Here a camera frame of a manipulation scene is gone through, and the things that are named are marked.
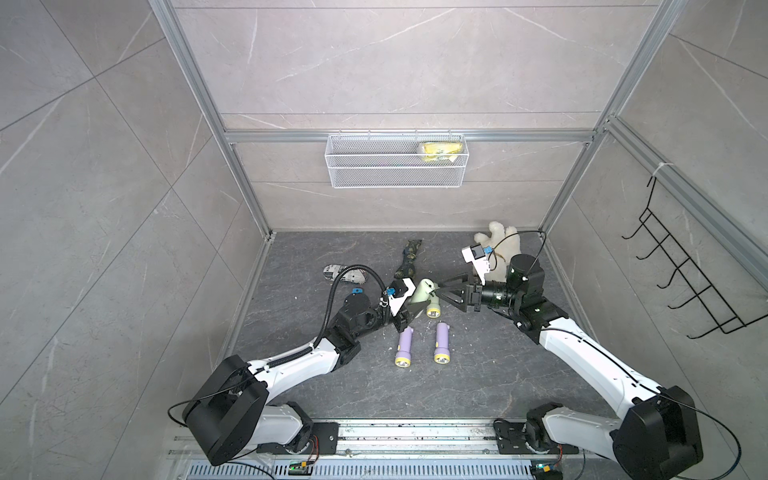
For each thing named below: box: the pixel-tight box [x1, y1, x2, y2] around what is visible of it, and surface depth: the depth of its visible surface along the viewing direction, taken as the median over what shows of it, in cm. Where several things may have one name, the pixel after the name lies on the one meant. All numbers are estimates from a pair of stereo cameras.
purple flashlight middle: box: [394, 326, 414, 368], surface depth 87 cm
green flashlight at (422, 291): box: [411, 278, 440, 303], surface depth 70 cm
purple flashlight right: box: [434, 322, 451, 365], surface depth 89 cm
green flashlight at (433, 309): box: [426, 295, 441, 319], surface depth 96 cm
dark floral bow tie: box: [394, 239, 422, 279], surface depth 109 cm
